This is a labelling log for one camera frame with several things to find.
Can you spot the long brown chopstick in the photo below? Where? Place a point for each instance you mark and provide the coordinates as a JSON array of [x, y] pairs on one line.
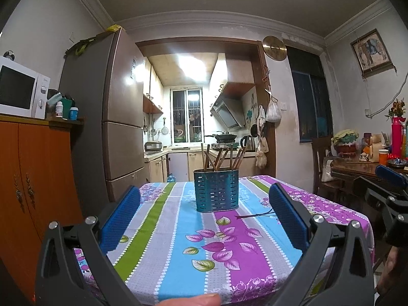
[[224, 155]]

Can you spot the white microwave oven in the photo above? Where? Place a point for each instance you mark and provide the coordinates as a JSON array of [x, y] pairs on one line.
[[23, 92]]

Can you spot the wooden chair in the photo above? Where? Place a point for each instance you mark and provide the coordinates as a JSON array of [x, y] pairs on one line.
[[323, 184]]

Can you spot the reddish wooden chopstick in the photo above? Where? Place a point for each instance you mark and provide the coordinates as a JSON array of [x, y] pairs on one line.
[[216, 162]]

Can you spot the blue lidded jar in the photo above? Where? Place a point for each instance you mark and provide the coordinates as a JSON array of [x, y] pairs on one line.
[[73, 113]]

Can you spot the wooden side table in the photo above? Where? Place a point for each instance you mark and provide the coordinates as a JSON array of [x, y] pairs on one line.
[[348, 170]]

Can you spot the green container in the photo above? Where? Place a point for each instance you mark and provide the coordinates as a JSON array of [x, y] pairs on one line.
[[67, 103]]

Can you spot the kitchen window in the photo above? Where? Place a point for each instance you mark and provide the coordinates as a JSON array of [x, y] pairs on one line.
[[187, 116]]

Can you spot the orange wooden cabinet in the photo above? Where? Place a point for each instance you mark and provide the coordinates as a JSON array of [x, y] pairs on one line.
[[37, 187]]

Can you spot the person's right hand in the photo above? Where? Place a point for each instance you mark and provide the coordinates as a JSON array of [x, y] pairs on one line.
[[392, 286]]

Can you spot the long bamboo chopstick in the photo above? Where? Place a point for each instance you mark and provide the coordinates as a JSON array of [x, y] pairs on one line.
[[239, 158]]

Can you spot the framed elephant picture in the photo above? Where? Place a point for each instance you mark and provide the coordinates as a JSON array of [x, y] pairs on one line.
[[371, 54]]

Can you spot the white medicine bottle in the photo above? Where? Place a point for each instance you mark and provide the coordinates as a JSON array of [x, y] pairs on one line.
[[59, 109]]

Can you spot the black wok on stove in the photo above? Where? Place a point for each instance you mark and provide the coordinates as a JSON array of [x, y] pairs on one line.
[[223, 137]]

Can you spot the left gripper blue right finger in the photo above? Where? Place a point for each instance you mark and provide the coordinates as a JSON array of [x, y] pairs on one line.
[[292, 215]]

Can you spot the steel electric kettle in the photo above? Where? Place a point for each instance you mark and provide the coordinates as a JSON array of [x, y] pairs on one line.
[[248, 143]]

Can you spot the potted plant on table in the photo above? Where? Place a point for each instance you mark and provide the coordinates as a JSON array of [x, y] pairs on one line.
[[345, 143]]

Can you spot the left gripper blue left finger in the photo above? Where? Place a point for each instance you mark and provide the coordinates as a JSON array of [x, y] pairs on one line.
[[115, 219]]

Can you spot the grey refrigerator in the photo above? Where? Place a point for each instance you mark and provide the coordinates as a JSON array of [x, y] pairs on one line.
[[108, 156]]

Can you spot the steel range hood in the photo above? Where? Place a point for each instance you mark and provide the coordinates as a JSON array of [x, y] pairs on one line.
[[230, 112]]

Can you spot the blue perforated utensil holder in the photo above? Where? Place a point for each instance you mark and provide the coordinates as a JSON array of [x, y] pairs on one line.
[[216, 190]]

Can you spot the wooden chopstick pair piece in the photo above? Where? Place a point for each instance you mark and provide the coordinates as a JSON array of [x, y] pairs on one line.
[[212, 159]]

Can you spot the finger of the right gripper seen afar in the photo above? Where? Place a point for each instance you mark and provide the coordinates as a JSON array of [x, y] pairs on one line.
[[396, 179]]

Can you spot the gold round wall clock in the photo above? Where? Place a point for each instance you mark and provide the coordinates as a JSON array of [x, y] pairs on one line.
[[274, 48]]

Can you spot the person's left hand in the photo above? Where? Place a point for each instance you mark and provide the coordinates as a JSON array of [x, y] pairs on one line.
[[202, 300]]

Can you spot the floral striped tablecloth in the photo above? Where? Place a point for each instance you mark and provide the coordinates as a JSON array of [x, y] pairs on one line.
[[170, 250]]

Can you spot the white hanging plastic bag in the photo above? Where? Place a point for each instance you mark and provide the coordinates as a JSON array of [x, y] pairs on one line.
[[273, 113]]

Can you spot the red thermos bottle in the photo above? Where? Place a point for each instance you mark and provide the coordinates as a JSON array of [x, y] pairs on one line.
[[396, 136]]

